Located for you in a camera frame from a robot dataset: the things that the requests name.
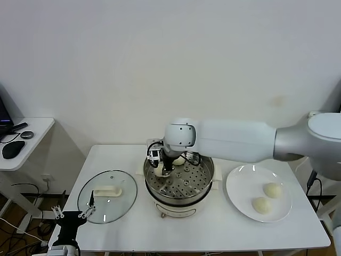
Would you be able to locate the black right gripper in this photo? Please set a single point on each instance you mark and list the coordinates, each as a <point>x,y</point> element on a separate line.
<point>167,161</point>

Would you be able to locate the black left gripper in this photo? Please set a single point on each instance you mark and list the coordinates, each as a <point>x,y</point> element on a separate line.
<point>72,218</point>

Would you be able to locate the white steamed baozi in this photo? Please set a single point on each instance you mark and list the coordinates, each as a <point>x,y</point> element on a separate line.
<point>272,190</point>
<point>262,206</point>
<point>159,172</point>
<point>179,161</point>

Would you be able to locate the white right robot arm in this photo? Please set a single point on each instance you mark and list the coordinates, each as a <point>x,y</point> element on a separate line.
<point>234,141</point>

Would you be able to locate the stainless steel steamer basket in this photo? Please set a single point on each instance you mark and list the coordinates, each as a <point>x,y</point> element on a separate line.
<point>186,186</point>

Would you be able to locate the white electric cooker pot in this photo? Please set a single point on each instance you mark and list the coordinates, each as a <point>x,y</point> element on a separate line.
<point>181,210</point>

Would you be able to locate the white power strip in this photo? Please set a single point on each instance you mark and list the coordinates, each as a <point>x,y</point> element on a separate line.
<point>44,243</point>

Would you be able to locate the white round plate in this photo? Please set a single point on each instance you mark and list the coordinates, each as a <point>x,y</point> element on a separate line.
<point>241,186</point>

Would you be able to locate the black computer mouse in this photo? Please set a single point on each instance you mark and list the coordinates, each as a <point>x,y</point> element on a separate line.
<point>12,149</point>

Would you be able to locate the white side table with laptop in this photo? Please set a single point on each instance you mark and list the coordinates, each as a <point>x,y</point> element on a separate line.
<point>40,128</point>

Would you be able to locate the round grey puck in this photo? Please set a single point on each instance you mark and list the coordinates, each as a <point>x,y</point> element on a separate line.
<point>27,134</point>

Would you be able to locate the black remote stick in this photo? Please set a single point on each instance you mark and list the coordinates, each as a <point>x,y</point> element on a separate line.
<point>20,126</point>

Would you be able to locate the black laptop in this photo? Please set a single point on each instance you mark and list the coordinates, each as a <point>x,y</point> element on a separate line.
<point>4,114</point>

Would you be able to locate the white side table with label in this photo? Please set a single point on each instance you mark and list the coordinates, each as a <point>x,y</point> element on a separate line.
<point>325,210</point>

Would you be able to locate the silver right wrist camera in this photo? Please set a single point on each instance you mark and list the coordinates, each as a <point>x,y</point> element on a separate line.
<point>155,154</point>

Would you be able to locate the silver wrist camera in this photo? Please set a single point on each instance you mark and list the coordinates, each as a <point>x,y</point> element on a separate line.
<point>62,251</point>
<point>155,154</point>

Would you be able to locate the white wall outlet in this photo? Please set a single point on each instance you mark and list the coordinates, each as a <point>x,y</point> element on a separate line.
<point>48,178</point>

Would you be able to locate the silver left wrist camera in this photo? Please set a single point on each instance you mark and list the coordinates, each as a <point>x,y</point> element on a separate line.
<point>62,251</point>

